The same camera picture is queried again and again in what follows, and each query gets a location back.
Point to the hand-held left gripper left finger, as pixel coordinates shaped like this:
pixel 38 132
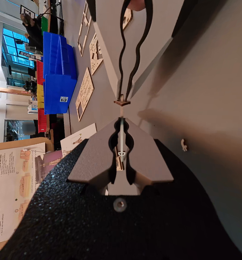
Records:
pixel 92 160

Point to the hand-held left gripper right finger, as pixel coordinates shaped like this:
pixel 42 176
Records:
pixel 149 160

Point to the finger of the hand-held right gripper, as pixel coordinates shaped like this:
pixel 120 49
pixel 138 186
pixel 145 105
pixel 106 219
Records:
pixel 159 30
pixel 108 40

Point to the wooden tower model section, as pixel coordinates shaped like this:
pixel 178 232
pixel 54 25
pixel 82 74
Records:
pixel 119 163

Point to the thin wooden tower spire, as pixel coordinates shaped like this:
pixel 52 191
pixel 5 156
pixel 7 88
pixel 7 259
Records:
pixel 122 111

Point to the small square wooden platform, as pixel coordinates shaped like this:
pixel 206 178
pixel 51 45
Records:
pixel 122 103

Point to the wooden parts sheet with arches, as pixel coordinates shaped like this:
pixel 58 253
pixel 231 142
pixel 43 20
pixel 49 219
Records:
pixel 95 59

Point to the white instruction booklet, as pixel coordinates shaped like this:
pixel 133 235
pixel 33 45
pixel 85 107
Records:
pixel 82 134

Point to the hook-shaped wooden scrap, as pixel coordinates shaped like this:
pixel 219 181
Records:
pixel 184 145

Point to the purple tower picture card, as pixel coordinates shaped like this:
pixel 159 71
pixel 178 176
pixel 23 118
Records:
pixel 54 158

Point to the instruction booklet on clipboard stand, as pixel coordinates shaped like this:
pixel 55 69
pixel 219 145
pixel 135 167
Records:
pixel 49 146

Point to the wooden sheet with rectangular cut-out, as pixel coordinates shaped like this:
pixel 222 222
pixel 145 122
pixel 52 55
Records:
pixel 86 85

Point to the red plastic bin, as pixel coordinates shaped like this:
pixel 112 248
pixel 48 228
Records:
pixel 42 121
pixel 39 71

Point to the green plastic bin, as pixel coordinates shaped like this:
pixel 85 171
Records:
pixel 45 25

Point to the white cardboard box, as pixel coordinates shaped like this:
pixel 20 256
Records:
pixel 32 105

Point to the yellow plastic bin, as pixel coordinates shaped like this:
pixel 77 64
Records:
pixel 40 95

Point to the printed instruction sheet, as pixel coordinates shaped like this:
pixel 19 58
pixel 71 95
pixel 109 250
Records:
pixel 7 193

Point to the large glass window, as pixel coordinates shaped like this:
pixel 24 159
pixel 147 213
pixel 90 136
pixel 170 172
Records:
pixel 17 46

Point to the small black machine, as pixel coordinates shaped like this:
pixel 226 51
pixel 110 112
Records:
pixel 29 87

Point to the empty wooden sheet frame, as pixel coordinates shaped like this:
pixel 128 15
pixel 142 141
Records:
pixel 80 49

